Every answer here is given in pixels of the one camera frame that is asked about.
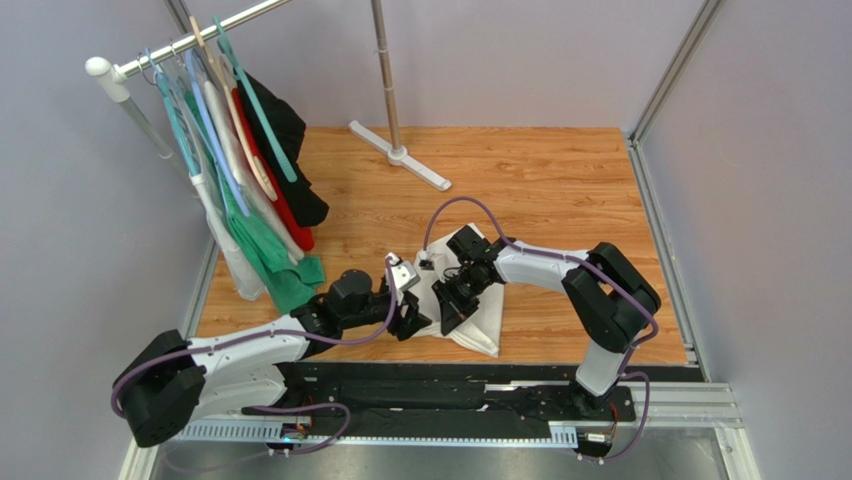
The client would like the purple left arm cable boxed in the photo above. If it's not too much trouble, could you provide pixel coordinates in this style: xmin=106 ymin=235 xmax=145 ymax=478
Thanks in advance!
xmin=110 ymin=256 xmax=404 ymax=461

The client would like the white slotted cable duct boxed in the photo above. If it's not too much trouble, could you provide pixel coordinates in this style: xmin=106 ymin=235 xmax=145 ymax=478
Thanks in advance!
xmin=173 ymin=417 xmax=578 ymax=449

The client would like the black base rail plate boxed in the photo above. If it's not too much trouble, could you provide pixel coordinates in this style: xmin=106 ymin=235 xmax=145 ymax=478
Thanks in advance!
xmin=271 ymin=361 xmax=644 ymax=437

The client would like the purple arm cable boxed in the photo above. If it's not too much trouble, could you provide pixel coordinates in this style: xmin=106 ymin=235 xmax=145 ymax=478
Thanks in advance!
xmin=423 ymin=196 xmax=662 ymax=465
xmin=110 ymin=256 xmax=404 ymax=461

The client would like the aluminium frame rail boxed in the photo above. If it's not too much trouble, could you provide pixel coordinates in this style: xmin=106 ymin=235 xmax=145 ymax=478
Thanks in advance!
xmin=117 ymin=240 xmax=220 ymax=480
xmin=624 ymin=0 xmax=725 ymax=368

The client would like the white cloth napkin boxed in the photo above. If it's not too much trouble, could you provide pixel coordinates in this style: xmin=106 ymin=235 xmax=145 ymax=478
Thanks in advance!
xmin=409 ymin=234 xmax=505 ymax=359

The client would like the white clothes rack stand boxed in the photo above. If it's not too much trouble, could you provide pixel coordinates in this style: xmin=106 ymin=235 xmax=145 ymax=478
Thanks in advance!
xmin=72 ymin=1 xmax=469 ymax=191

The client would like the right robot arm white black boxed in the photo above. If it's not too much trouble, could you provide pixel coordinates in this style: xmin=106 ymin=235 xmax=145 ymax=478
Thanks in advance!
xmin=431 ymin=226 xmax=662 ymax=400

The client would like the blue plastic hanger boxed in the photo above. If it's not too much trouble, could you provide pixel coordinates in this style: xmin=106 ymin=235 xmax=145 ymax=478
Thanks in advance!
xmin=183 ymin=48 xmax=251 ymax=218

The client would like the red hanging garment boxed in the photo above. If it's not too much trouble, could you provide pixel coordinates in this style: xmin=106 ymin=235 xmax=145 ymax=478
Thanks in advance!
xmin=231 ymin=88 xmax=315 ymax=251

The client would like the wooden hanger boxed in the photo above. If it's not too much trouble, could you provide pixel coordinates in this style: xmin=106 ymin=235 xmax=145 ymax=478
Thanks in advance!
xmin=189 ymin=15 xmax=278 ymax=202

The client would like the aluminium frame rail left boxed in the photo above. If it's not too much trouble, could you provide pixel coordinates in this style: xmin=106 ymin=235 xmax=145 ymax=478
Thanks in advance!
xmin=117 ymin=240 xmax=220 ymax=480

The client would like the white hanging garment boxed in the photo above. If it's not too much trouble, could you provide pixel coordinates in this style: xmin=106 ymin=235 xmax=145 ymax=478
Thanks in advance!
xmin=154 ymin=52 xmax=324 ymax=310

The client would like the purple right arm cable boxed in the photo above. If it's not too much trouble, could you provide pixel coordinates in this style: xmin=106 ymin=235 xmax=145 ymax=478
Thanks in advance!
xmin=423 ymin=196 xmax=662 ymax=465

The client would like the aluminium frame rail right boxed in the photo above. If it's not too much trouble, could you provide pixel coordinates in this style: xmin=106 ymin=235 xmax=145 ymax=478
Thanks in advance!
xmin=624 ymin=0 xmax=725 ymax=368

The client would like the green hanging garment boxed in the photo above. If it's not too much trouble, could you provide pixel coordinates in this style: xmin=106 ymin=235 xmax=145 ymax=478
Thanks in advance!
xmin=185 ymin=81 xmax=325 ymax=313

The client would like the black hanging garment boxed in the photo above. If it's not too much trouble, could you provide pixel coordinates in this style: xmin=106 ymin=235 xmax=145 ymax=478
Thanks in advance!
xmin=236 ymin=76 xmax=331 ymax=228

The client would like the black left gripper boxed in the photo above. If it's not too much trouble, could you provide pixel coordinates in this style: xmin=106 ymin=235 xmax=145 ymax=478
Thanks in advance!
xmin=340 ymin=284 xmax=432 ymax=342

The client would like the light teal plastic hanger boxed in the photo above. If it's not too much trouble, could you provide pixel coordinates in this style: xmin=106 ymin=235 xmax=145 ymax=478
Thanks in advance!
xmin=145 ymin=49 xmax=201 ymax=177

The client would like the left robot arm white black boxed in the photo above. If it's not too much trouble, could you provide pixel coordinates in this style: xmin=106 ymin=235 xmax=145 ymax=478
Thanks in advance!
xmin=110 ymin=262 xmax=429 ymax=448

